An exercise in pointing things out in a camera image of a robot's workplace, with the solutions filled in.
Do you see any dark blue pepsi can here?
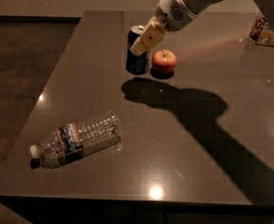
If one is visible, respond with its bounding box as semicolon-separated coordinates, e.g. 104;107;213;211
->
126;24;149;75

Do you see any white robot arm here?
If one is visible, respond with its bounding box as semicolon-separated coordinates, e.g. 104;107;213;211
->
130;0;274;56

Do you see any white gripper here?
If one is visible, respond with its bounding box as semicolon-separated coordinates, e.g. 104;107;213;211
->
130;0;202;56

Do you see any snack bag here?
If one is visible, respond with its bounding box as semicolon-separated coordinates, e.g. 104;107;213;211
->
250;14;274;48

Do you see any clear plastic water bottle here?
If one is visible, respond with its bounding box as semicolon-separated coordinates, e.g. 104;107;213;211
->
29;111;122;169

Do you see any red apple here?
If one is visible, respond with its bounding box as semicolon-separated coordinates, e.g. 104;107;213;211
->
152;49;177;76

